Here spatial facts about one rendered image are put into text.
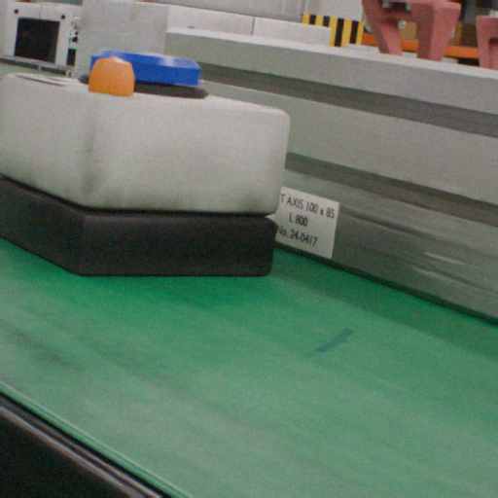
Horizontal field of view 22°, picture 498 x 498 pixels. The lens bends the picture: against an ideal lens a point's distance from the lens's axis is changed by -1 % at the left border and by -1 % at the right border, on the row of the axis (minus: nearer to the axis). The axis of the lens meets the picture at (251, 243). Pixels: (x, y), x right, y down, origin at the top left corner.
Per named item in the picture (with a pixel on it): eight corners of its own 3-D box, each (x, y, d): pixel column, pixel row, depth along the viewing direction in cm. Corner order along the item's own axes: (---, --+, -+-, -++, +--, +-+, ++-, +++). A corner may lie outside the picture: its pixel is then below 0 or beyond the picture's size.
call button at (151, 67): (66, 96, 46) (73, 43, 46) (159, 104, 48) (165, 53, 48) (119, 109, 43) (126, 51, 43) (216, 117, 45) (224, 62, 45)
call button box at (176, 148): (-20, 229, 47) (-2, 63, 46) (194, 233, 53) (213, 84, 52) (76, 277, 41) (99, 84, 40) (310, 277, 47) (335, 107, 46)
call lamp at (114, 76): (80, 88, 42) (84, 53, 41) (119, 91, 43) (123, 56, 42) (101, 93, 40) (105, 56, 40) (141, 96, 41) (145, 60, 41)
